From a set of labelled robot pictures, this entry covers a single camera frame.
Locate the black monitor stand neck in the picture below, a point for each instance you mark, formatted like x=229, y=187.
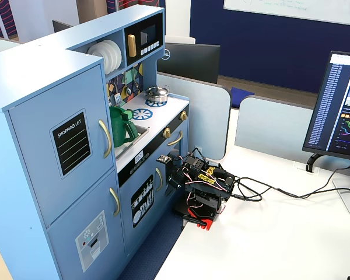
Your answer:
x=309, y=163

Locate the gold stove knob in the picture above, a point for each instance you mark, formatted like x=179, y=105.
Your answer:
x=167, y=132
x=183, y=115

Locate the small steel cooking pot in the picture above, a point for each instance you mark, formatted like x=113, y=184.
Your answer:
x=157, y=99

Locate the blue oven door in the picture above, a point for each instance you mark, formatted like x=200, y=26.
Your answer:
x=170, y=148

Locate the steel pot lid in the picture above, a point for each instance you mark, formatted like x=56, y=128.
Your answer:
x=157, y=91

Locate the light blue desk divider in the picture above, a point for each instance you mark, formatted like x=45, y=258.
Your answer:
x=268, y=122
x=207, y=116

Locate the blue dishwasher door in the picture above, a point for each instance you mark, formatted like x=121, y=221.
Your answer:
x=126, y=227

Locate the steel slotted spatula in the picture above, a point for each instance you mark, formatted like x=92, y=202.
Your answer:
x=117, y=98

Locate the steel toy ladle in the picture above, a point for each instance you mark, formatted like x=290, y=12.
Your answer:
x=128, y=90

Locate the switched on computer monitor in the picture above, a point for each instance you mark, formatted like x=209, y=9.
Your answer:
x=332, y=102

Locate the steel toy sink basin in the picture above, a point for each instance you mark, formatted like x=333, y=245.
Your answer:
x=125, y=150

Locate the black toy microwave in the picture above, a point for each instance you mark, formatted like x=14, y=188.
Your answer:
x=151, y=20

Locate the dark monitor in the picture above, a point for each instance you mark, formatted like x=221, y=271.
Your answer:
x=59, y=27

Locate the green plastic pitcher recipient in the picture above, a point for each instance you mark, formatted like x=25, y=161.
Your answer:
x=118, y=128

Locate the red table clamp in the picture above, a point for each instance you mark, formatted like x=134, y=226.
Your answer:
x=205, y=223

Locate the white toy plate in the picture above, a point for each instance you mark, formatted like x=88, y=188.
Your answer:
x=100, y=46
x=90, y=50
x=113, y=55

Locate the steel toy spoon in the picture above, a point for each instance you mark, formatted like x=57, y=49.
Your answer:
x=137, y=84

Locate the blue seat cushion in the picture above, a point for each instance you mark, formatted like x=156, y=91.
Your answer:
x=240, y=96

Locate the black dell monitor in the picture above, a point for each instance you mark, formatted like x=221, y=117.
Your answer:
x=192, y=61

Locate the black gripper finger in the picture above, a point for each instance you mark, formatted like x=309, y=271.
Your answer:
x=174, y=169
x=173, y=181

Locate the blue freezer door water dispenser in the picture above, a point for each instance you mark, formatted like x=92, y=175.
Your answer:
x=64, y=221

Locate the white box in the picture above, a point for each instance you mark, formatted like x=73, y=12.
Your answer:
x=178, y=39

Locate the white wall whiteboard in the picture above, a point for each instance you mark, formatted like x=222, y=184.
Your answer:
x=280, y=8

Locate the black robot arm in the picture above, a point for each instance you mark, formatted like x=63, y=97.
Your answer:
x=204, y=175

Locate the blue fridge door shopping list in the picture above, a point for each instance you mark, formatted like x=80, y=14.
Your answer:
x=46, y=181

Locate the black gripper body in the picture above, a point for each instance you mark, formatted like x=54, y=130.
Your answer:
x=173, y=177

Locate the green lid with cube knob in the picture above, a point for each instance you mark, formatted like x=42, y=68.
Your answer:
x=127, y=114

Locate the small camera circuit board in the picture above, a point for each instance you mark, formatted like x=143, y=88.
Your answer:
x=163, y=159

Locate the blue wooden toy kitchen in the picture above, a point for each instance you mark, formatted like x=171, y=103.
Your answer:
x=46, y=52

